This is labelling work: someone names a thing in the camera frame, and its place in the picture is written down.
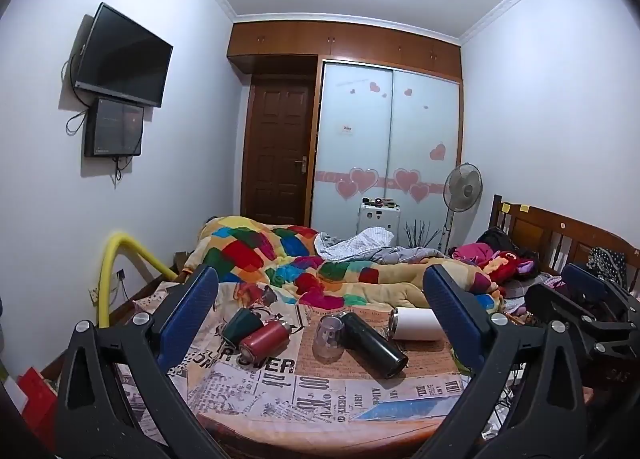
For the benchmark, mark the yellow foam tube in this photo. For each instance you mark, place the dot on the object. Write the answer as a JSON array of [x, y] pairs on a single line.
[[117, 264]]

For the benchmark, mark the brown wooden door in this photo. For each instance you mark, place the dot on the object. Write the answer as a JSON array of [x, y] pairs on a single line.
[[280, 154]]

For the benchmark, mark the black twig plant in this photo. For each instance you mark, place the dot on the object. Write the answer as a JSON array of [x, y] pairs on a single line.
[[419, 234]]

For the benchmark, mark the black tall cup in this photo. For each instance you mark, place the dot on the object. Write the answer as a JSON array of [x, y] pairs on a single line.
[[374, 345]]

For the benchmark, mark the red plush toy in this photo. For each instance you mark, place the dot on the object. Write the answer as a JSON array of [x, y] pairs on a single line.
[[502, 261]]

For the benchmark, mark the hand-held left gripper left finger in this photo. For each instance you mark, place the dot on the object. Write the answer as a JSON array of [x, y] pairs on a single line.
[[192, 306]]

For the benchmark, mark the wooden bed headboard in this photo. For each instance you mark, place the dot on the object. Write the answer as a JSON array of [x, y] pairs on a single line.
[[560, 234]]

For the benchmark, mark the wooden overhead cabinet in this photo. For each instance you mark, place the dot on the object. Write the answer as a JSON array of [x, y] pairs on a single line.
[[345, 48]]

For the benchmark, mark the standing electric fan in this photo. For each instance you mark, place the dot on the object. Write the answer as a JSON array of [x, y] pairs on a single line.
[[462, 189]]

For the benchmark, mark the newspaper print bed sheet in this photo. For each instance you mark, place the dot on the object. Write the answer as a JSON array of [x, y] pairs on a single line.
[[300, 379]]

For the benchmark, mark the black bag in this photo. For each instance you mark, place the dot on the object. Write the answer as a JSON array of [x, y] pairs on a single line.
[[497, 239]]

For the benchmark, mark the white box appliance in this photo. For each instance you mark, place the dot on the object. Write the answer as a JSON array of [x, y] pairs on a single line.
[[379, 219]]

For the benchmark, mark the red box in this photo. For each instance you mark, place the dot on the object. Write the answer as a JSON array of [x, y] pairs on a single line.
[[37, 389]]

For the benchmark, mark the small black wall monitor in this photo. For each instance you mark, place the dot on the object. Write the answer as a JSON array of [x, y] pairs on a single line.
[[114, 128]]

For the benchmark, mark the wall power socket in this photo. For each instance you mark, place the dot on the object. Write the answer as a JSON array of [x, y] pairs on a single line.
[[93, 295]]

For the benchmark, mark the colourful patchwork blanket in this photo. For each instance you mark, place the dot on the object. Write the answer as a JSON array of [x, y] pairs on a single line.
[[320, 264]]

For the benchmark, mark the wall-mounted black television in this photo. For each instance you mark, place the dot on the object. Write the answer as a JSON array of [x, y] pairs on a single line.
[[122, 56]]

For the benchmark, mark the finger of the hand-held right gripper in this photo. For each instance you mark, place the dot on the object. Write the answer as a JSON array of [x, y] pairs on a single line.
[[585, 284], [555, 306]]

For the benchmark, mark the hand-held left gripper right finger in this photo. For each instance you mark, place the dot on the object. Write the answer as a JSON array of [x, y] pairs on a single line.
[[450, 309]]

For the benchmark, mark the black patterned cloth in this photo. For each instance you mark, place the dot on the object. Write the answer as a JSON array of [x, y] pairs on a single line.
[[606, 260]]

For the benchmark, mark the white patterned cloth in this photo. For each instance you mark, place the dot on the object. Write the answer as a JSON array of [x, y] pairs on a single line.
[[357, 243]]

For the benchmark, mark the pink cloth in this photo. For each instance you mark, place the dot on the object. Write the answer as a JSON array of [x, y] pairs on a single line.
[[472, 253]]

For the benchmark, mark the clear plastic cup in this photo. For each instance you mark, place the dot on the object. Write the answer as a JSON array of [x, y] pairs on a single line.
[[328, 337]]

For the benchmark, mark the grey cloth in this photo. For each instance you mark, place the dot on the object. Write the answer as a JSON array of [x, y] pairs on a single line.
[[415, 254]]

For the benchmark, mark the frosted sliding wardrobe with hearts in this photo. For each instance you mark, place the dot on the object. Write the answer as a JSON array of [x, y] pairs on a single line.
[[385, 149]]

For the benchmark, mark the dark green cup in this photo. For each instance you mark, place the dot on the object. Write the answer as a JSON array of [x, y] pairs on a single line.
[[241, 325]]

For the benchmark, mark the red cup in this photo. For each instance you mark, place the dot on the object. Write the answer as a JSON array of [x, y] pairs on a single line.
[[263, 342]]

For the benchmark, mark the white cup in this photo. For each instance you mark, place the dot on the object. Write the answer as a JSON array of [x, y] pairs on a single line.
[[418, 324]]

